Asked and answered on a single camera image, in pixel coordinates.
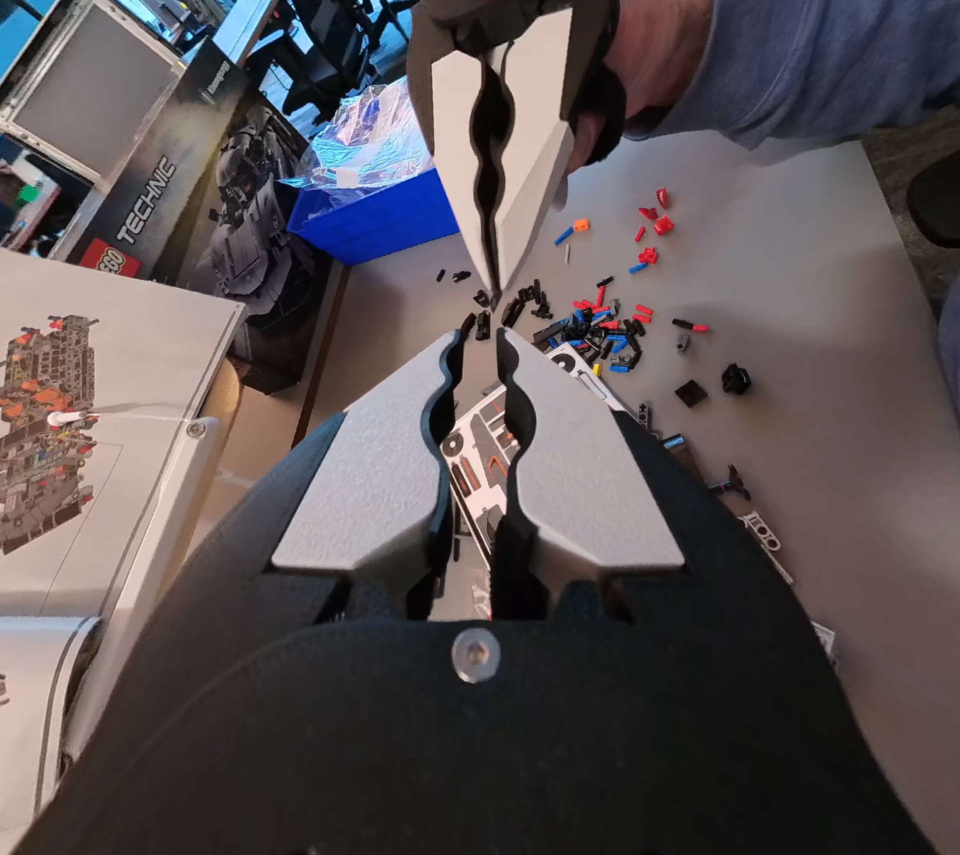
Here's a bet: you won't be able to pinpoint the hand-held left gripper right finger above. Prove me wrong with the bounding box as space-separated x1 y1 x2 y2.
491 328 687 620

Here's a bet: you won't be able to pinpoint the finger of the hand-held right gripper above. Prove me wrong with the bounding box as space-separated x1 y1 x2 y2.
491 6 579 294
431 47 502 294

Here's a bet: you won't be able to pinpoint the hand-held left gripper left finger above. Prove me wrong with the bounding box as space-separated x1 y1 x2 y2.
270 328 464 620

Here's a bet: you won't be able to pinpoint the lego sticker sheet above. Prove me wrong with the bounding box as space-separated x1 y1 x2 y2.
438 341 631 616

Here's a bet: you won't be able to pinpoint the small lego pieces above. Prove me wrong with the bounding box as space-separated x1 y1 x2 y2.
435 186 837 669

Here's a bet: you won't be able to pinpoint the person's right forearm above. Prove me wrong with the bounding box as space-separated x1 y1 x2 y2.
622 0 960 151

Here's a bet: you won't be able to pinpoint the lego instruction booklet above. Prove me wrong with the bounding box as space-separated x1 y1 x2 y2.
0 247 247 826

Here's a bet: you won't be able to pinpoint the dark lego set box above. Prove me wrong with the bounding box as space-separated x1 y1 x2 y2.
52 37 346 395

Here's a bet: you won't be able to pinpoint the person's right hand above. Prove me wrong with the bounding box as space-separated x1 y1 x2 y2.
556 0 714 211

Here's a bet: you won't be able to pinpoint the pile of clear plastic bags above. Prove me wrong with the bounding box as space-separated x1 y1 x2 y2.
277 82 436 211

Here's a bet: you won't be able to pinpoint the blue plastic bin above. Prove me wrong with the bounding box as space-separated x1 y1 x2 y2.
287 166 460 265

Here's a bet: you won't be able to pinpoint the silver hard case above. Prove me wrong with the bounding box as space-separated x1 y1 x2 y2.
0 0 187 185

